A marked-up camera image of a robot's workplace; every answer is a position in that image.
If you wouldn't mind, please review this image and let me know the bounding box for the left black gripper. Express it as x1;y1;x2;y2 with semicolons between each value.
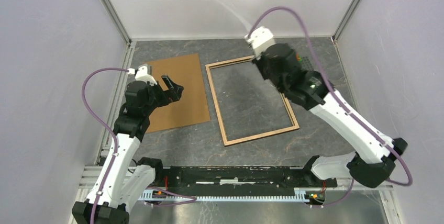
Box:
142;74;183;115

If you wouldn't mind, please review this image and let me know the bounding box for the brown cardboard backing board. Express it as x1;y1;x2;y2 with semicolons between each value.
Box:
142;53;212;134

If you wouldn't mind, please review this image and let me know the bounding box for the wooden picture frame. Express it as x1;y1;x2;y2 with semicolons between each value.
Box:
205;56;299;147

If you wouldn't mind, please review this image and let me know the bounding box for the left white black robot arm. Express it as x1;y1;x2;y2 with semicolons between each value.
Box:
72;75;184;223

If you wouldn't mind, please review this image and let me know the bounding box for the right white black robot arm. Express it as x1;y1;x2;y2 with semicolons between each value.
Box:
252;43;408;188

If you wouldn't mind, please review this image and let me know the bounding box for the grey building block baseplate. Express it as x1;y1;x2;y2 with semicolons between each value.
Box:
299;57;314;74

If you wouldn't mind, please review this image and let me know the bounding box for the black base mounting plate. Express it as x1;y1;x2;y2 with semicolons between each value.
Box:
152;166;338;196

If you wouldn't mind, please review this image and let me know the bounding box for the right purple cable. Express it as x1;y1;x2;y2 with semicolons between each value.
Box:
247;6;414;208

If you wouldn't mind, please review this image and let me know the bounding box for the aluminium rail frame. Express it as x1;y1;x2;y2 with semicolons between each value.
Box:
80;166;394;191

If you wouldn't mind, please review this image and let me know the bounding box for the white slotted cable duct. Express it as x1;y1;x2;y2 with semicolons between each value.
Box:
138;189;309;203

